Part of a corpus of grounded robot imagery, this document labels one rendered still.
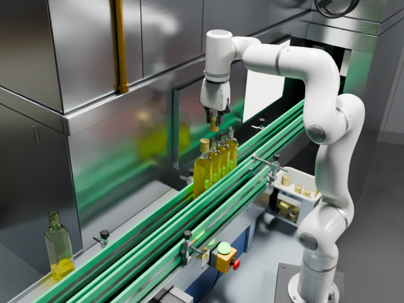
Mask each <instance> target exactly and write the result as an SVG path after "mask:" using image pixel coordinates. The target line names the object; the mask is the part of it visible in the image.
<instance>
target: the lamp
mask: <svg viewBox="0 0 404 303"><path fill-rule="evenodd" d="M218 252H219V253H220V254H221V255H224V256H225V255H228V254H229V253H230V245H229V244H228V243H227V242H222V243H220V244H219V246H218Z"/></svg>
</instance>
